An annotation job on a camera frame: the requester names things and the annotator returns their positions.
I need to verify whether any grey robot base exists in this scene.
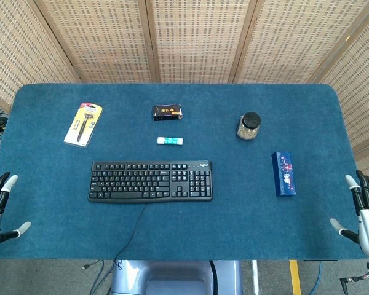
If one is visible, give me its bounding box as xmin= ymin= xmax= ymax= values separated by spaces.
xmin=109 ymin=259 xmax=244 ymax=295

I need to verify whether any black computer keyboard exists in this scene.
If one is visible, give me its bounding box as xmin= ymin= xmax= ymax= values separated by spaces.
xmin=87 ymin=160 xmax=214 ymax=204

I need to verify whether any yellow floor tape strip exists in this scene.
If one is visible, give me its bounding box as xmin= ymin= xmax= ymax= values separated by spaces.
xmin=289 ymin=260 xmax=302 ymax=295

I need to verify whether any long blue printed box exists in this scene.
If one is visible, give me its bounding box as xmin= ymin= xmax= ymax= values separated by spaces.
xmin=271 ymin=151 xmax=297 ymax=197

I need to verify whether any razor in yellow blister pack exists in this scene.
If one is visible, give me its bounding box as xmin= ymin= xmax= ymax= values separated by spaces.
xmin=63 ymin=102 xmax=103 ymax=149

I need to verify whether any glass jar with black lid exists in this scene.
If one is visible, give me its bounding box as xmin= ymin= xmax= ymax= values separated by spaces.
xmin=236 ymin=112 xmax=262 ymax=140

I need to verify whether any blue felt table mat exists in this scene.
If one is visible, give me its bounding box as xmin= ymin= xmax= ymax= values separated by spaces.
xmin=0 ymin=82 xmax=369 ymax=262

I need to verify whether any white green glue stick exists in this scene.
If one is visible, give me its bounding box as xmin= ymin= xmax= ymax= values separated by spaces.
xmin=157 ymin=136 xmax=184 ymax=146

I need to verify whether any small black printed box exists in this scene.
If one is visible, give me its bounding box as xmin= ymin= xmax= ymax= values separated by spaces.
xmin=151 ymin=104 xmax=184 ymax=122

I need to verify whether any bamboo folding screen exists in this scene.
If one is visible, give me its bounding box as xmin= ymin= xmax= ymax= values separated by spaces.
xmin=0 ymin=0 xmax=369 ymax=180

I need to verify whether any blue cable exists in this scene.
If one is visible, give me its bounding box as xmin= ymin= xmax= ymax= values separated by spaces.
xmin=307 ymin=261 xmax=323 ymax=295

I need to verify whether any thin black cable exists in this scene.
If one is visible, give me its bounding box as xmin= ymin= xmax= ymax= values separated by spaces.
xmin=82 ymin=203 xmax=148 ymax=272

